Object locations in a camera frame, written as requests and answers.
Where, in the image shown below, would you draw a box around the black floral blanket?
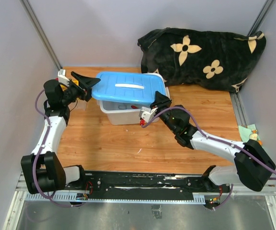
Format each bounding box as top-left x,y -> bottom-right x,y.
138,27 -> 266,93

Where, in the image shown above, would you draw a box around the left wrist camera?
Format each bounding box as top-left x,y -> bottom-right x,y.
57,69 -> 70,86

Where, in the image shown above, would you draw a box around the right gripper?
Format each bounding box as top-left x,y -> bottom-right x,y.
149,91 -> 177,134

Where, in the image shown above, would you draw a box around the purple cable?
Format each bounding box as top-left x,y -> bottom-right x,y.
141,106 -> 276,211
32,88 -> 88,208

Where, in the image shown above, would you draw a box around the metal crucible tongs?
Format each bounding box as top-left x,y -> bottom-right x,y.
118,104 -> 127,110

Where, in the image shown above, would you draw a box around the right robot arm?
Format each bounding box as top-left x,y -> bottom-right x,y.
150,92 -> 276,192

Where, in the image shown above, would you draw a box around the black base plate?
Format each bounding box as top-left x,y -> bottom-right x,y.
65,171 -> 230,203

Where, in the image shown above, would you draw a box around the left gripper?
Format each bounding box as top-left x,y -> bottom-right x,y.
61,72 -> 101,105

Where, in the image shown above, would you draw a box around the white plastic bin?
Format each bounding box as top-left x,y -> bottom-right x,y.
96,73 -> 170,126

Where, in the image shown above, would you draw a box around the green printed cloth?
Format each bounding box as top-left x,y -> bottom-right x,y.
238,124 -> 263,146

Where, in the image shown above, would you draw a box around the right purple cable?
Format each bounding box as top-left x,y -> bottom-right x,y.
141,106 -> 276,211

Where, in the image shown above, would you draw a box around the clear acrylic tube rack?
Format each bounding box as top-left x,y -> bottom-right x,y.
76,100 -> 87,111

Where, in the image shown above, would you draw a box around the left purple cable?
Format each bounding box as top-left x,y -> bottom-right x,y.
32,88 -> 88,208

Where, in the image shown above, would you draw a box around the yellow test tube rack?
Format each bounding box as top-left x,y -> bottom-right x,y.
59,80 -> 79,91

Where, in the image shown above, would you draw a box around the blue plastic tray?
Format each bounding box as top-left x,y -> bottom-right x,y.
92,71 -> 167,106

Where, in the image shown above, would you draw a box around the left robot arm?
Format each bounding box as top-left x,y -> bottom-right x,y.
21,70 -> 100,197

